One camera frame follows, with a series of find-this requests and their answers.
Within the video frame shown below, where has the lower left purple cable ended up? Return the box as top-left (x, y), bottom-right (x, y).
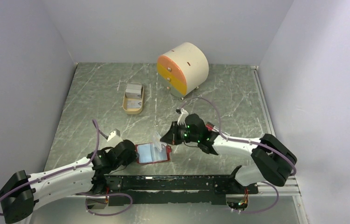
top-left (79, 192), bottom-right (133, 217)

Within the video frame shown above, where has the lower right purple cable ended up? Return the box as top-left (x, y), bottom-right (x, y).
top-left (231, 182), bottom-right (280, 215)

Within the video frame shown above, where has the cream drawer cabinet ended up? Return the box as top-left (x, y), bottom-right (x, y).
top-left (156, 42), bottom-right (209, 99)

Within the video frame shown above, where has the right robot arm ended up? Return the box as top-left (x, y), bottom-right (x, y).
top-left (160, 113), bottom-right (297, 193)

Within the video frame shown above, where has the red leather card holder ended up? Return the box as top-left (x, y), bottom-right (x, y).
top-left (135, 143), bottom-right (172, 164)

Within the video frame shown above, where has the loose silver card in tray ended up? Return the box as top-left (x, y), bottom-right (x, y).
top-left (126, 99), bottom-right (142, 110)

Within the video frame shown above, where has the beige oval tray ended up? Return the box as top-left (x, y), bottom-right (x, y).
top-left (122, 83), bottom-right (144, 115)

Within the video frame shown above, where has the grey credit card stack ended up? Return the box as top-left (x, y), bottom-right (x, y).
top-left (125, 83), bottom-right (143, 99)

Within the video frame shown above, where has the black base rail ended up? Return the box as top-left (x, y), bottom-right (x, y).
top-left (89, 175), bottom-right (259, 205)

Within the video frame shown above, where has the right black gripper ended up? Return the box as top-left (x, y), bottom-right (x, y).
top-left (160, 121), bottom-right (200, 145)

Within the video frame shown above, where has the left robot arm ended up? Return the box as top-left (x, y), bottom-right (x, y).
top-left (0, 140), bottom-right (137, 224)

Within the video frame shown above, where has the pack of coloured markers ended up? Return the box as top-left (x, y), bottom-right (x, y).
top-left (205, 122), bottom-right (230, 136)

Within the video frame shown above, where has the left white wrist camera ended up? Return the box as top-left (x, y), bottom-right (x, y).
top-left (107, 129), bottom-right (123, 145)

